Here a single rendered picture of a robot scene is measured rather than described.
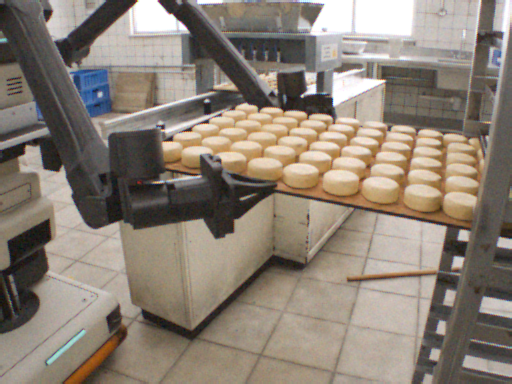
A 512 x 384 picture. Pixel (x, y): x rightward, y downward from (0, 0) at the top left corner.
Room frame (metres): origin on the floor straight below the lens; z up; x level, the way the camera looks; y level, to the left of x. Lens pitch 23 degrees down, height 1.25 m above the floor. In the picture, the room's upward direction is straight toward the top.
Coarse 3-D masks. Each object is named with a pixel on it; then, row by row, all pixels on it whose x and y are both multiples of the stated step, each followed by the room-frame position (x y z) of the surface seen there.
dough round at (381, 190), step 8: (368, 184) 0.54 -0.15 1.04; (376, 184) 0.54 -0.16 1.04; (384, 184) 0.54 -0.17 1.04; (392, 184) 0.54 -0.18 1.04; (368, 192) 0.53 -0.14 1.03; (376, 192) 0.52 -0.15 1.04; (384, 192) 0.52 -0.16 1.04; (392, 192) 0.52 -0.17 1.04; (376, 200) 0.52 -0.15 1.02; (384, 200) 0.52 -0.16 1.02; (392, 200) 0.52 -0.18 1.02
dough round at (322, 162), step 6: (300, 156) 0.65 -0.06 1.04; (306, 156) 0.64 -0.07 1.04; (312, 156) 0.64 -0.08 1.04; (318, 156) 0.64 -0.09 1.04; (324, 156) 0.64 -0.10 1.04; (300, 162) 0.64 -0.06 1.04; (306, 162) 0.62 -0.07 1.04; (312, 162) 0.62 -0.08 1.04; (318, 162) 0.62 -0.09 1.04; (324, 162) 0.62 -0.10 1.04; (330, 162) 0.63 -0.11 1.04; (318, 168) 0.62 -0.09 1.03; (324, 168) 0.62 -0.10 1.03
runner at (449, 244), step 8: (448, 240) 0.82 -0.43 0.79; (456, 240) 0.82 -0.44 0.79; (464, 240) 0.81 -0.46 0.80; (448, 248) 0.82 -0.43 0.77; (456, 248) 0.81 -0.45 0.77; (464, 248) 0.81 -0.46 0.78; (504, 248) 0.77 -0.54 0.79; (456, 256) 0.79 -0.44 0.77; (464, 256) 0.79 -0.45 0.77; (496, 256) 0.78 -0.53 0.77; (504, 256) 0.77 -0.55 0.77; (504, 264) 0.75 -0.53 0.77
